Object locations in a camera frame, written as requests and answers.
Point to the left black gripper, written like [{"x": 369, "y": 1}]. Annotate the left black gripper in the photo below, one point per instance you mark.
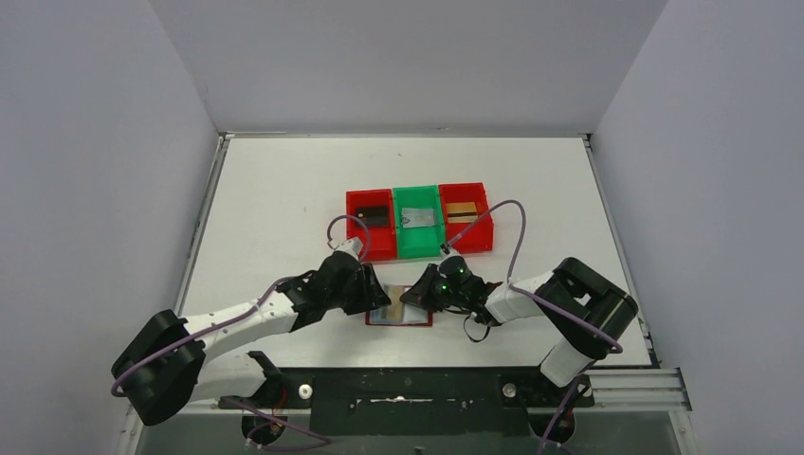
[{"x": 363, "y": 286}]

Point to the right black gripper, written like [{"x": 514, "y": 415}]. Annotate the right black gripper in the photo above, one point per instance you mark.
[{"x": 423, "y": 293}]

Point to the red leather card holder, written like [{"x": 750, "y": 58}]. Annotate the red leather card holder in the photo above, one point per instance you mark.
[{"x": 398, "y": 313}]

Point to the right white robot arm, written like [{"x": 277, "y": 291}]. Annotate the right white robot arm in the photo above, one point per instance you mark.
[{"x": 590, "y": 312}]

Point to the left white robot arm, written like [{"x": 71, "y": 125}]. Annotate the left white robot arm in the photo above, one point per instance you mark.
[{"x": 175, "y": 360}]

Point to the black credit card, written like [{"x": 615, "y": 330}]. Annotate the black credit card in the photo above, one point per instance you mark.
[{"x": 374, "y": 216}]

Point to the gold credit card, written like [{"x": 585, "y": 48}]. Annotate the gold credit card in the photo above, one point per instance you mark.
[{"x": 461, "y": 212}]

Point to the silver credit card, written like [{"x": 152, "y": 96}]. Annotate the silver credit card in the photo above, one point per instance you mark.
[{"x": 417, "y": 218}]

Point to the right red plastic bin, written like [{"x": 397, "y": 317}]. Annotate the right red plastic bin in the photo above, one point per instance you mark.
[{"x": 480, "y": 238}]

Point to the red plastic bin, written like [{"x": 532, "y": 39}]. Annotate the red plastic bin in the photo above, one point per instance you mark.
[
  {"x": 380, "y": 244},
  {"x": 480, "y": 238}
]

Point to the left red plastic bin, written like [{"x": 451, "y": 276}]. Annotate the left red plastic bin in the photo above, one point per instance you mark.
[{"x": 380, "y": 244}]

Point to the green plastic bin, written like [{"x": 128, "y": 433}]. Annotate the green plastic bin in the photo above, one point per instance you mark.
[{"x": 421, "y": 242}]

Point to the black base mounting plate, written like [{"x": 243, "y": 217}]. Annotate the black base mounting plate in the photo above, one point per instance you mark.
[{"x": 506, "y": 401}]

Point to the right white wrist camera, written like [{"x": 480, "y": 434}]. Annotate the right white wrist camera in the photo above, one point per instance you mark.
[{"x": 448, "y": 251}]

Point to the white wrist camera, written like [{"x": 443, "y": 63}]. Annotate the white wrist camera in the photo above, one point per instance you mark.
[
  {"x": 448, "y": 251},
  {"x": 351, "y": 246}
]

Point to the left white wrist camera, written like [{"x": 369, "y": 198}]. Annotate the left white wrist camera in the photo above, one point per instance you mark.
[{"x": 351, "y": 246}]

